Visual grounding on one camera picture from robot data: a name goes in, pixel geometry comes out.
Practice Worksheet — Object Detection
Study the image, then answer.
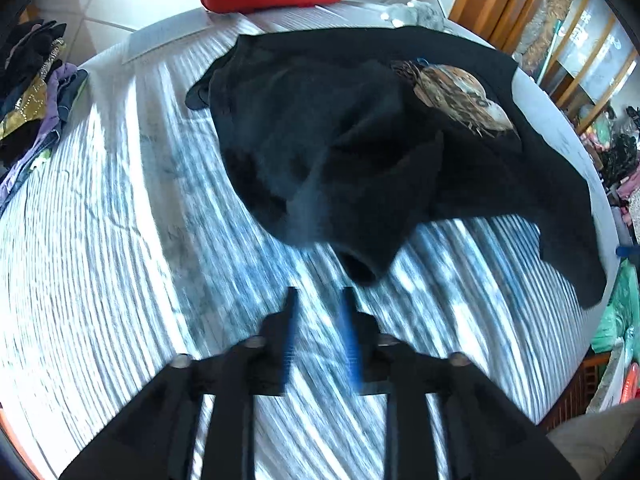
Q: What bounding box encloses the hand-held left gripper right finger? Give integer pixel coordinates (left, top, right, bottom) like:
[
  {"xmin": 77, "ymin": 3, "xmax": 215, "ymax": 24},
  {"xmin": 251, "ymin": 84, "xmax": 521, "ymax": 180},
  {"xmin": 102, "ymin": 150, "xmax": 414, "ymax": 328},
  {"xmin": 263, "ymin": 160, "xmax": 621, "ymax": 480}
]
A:
[{"xmin": 340, "ymin": 286, "xmax": 581, "ymax": 480}]

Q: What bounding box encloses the black printed t-shirt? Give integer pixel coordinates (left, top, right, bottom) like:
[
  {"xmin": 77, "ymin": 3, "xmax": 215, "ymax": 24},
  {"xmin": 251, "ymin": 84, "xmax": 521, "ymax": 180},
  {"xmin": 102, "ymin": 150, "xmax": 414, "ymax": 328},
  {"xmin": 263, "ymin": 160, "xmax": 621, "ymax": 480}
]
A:
[{"xmin": 185, "ymin": 25, "xmax": 608, "ymax": 310}]

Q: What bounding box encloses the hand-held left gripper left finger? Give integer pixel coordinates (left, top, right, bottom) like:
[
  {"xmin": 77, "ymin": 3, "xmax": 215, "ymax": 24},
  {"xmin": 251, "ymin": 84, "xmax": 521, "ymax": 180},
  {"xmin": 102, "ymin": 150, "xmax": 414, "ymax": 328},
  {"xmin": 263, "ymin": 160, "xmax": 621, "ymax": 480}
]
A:
[{"xmin": 60, "ymin": 286, "xmax": 300, "ymax": 480}]

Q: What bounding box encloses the brown wooden crate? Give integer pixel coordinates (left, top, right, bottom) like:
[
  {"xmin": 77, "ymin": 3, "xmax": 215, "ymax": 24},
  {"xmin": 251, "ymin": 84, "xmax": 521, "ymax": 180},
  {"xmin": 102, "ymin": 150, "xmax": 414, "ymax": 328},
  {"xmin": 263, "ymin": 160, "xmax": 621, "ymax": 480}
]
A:
[{"xmin": 540, "ymin": 350, "xmax": 617, "ymax": 431}]

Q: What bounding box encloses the pile of folded clothes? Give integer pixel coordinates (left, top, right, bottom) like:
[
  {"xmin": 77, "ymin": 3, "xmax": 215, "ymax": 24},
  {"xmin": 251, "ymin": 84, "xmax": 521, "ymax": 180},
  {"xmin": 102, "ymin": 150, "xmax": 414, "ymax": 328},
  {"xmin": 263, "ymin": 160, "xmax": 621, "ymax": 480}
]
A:
[{"xmin": 0, "ymin": 19, "xmax": 90, "ymax": 211}]

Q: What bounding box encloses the wooden cabinet frame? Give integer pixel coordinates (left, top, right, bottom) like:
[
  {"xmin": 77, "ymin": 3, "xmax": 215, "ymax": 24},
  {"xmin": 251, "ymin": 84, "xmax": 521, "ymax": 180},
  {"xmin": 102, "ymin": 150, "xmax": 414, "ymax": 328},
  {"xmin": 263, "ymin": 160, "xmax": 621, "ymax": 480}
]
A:
[{"xmin": 447, "ymin": 0, "xmax": 561, "ymax": 56}]

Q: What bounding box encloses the person's leg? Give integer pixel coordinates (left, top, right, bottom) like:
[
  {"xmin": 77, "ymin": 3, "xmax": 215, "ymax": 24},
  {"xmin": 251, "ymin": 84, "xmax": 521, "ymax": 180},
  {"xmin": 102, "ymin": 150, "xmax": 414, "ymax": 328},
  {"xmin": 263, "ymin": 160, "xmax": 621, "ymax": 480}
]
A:
[{"xmin": 547, "ymin": 402, "xmax": 640, "ymax": 480}]

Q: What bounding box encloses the grey plush toy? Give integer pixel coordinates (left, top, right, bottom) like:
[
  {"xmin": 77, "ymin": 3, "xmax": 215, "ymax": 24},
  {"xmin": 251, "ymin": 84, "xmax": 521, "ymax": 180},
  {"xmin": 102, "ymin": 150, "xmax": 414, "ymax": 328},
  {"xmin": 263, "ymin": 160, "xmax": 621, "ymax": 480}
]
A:
[{"xmin": 380, "ymin": 1, "xmax": 448, "ymax": 31}]

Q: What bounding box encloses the green plastic bag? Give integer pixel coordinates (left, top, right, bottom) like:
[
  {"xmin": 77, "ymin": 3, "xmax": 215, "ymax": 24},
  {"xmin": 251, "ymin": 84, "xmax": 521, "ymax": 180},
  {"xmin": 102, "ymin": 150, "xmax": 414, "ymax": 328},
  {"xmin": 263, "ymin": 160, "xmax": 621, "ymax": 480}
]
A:
[{"xmin": 590, "ymin": 260, "xmax": 640, "ymax": 356}]

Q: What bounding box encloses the glass display cabinet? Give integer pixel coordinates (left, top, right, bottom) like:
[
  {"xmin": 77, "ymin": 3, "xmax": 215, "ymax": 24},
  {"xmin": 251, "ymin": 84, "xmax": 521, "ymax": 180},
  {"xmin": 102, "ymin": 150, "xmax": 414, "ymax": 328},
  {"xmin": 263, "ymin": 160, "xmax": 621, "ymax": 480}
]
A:
[{"xmin": 515, "ymin": 0, "xmax": 640, "ymax": 126}]

